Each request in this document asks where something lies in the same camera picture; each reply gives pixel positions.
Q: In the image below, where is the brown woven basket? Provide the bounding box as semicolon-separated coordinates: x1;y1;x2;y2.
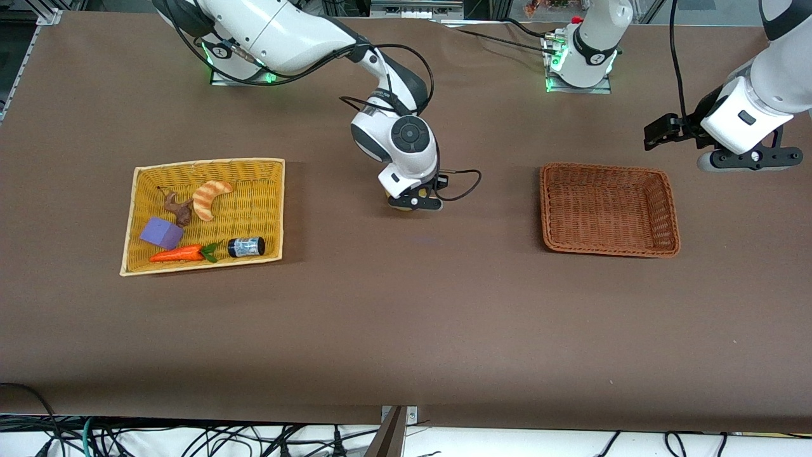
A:
539;162;681;258

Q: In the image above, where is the orange background object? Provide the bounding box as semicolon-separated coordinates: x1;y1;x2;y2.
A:
523;0;587;17

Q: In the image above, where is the grey metal box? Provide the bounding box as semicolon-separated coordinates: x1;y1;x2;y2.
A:
369;0;464;20

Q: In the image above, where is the yellow woven basket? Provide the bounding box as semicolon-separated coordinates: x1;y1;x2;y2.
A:
119;157;286;277

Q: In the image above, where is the blue can with black lid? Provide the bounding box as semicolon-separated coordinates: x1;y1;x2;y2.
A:
227;236;266;258

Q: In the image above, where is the striped toy croissant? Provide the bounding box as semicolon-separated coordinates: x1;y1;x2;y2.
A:
192;180;234;222

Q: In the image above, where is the brown toy lion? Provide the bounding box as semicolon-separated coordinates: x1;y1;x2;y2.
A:
159;185;195;228

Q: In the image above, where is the brown wooden beam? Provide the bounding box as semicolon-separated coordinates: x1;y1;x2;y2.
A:
364;406;408;457

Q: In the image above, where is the orange toy carrot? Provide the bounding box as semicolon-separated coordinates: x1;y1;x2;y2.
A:
149;241;223;264

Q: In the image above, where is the purple foam block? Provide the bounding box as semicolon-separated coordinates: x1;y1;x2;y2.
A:
139;217;185;250

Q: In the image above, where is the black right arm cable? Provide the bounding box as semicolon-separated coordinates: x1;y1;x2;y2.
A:
339;43;483;202

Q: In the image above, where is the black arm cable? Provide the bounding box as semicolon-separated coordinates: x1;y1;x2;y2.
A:
670;0;697;125
339;43;483;202

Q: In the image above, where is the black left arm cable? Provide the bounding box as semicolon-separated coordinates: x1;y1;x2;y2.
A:
670;0;697;125

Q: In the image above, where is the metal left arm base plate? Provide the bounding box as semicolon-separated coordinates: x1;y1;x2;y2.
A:
542;32;613;95

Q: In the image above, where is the long black base cable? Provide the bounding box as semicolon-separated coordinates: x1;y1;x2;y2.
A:
452;27;550;49

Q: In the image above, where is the short black base cable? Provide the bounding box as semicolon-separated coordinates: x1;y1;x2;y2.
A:
504;17;559;39

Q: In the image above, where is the metal table edge bracket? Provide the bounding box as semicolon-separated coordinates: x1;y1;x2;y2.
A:
381;405;419;425

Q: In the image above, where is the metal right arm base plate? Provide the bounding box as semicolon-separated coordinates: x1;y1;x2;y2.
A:
209;38;280;86

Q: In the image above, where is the aluminium frame rail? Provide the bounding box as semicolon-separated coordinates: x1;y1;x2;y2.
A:
0;0;64;121

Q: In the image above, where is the black looped floor cable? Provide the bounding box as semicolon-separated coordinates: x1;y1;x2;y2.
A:
0;382;62;457

